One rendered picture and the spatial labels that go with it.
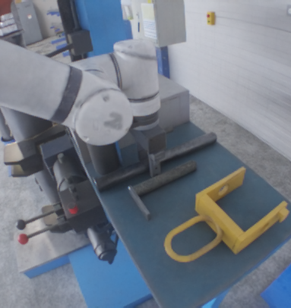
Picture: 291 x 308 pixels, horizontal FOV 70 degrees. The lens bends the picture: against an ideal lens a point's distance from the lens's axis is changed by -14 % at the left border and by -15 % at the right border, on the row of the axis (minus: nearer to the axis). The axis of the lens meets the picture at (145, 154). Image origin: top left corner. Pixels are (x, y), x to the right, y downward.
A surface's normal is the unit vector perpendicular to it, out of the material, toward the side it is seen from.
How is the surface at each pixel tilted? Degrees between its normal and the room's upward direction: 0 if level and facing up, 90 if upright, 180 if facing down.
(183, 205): 0
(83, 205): 0
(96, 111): 89
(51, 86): 71
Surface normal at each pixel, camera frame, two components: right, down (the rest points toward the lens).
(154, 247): -0.11, -0.76
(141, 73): 0.37, 0.57
